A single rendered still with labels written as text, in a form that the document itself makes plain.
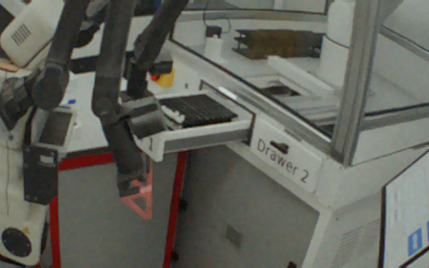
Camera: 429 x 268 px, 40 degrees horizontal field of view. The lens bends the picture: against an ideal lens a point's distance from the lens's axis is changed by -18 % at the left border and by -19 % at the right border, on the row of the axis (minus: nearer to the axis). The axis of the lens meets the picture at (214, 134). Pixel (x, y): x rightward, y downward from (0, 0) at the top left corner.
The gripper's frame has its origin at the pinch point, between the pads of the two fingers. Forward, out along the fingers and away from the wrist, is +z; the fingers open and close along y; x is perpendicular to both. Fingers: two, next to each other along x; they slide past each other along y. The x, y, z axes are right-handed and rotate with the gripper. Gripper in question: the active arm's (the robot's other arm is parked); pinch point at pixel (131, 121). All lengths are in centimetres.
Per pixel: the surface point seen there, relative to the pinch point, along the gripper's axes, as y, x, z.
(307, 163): 35, -39, 1
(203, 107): 27.5, 2.3, 0.8
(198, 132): 17.6, -9.6, 2.0
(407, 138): 72, -52, -6
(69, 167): -15.3, 13.8, 20.2
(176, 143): 10.0, -9.9, 4.1
